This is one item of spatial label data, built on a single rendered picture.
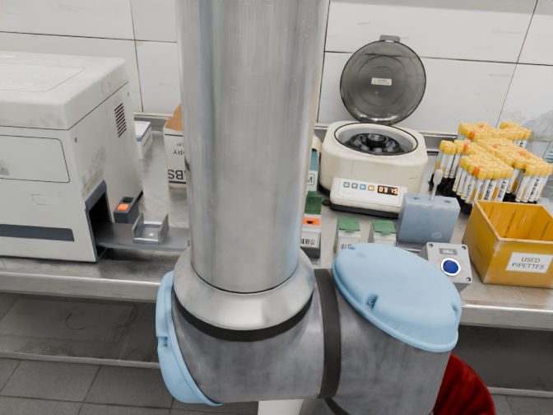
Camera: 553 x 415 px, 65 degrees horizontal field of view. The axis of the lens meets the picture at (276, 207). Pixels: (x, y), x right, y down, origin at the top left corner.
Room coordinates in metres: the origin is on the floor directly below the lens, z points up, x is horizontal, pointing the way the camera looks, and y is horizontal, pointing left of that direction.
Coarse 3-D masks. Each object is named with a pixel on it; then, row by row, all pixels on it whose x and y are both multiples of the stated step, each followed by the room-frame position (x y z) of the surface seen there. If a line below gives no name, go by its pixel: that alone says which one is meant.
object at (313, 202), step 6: (312, 192) 0.70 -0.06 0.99; (306, 198) 0.70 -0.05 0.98; (312, 198) 0.70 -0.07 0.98; (318, 198) 0.70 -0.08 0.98; (306, 204) 0.70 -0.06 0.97; (312, 204) 0.70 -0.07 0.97; (318, 204) 0.70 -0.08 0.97; (306, 210) 0.70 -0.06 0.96; (312, 210) 0.70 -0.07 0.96; (318, 210) 0.69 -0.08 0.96
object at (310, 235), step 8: (304, 216) 0.69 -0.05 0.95; (312, 216) 0.69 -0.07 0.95; (320, 216) 0.69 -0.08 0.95; (304, 224) 0.66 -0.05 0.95; (312, 224) 0.66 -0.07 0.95; (320, 224) 0.66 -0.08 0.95; (304, 232) 0.65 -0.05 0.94; (312, 232) 0.65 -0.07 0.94; (304, 240) 0.65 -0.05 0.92; (312, 240) 0.65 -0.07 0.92
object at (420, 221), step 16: (400, 208) 0.76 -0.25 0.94; (416, 208) 0.71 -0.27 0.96; (432, 208) 0.71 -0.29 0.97; (448, 208) 0.71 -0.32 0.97; (400, 224) 0.72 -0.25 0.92; (416, 224) 0.71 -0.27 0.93; (432, 224) 0.71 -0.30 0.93; (448, 224) 0.71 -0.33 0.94; (400, 240) 0.72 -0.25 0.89; (416, 240) 0.71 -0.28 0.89; (432, 240) 0.71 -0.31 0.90; (448, 240) 0.71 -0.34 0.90
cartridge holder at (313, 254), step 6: (300, 246) 0.65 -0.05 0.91; (306, 246) 0.65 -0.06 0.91; (318, 246) 0.65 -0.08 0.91; (306, 252) 0.64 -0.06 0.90; (312, 252) 0.64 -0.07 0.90; (318, 252) 0.64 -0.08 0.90; (312, 258) 0.64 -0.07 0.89; (318, 258) 0.64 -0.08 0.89; (312, 264) 0.62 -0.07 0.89; (318, 264) 0.62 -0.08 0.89
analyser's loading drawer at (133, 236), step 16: (96, 224) 0.67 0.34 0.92; (112, 224) 0.68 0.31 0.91; (128, 224) 0.68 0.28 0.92; (144, 224) 0.67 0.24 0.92; (160, 224) 0.67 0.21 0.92; (96, 240) 0.62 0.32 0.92; (112, 240) 0.63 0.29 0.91; (128, 240) 0.63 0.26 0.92; (144, 240) 0.62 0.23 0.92; (160, 240) 0.62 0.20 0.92; (176, 240) 0.64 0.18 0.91
